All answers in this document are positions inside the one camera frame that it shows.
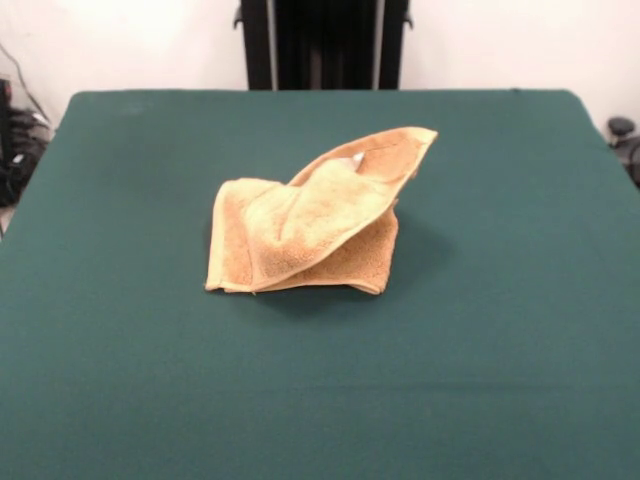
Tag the tan terry towel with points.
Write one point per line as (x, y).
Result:
(310, 220)

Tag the dark green table cloth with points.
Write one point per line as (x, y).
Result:
(150, 350)

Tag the grey office chair base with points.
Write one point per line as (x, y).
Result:
(622, 127)

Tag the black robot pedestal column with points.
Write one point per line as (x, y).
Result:
(325, 40)

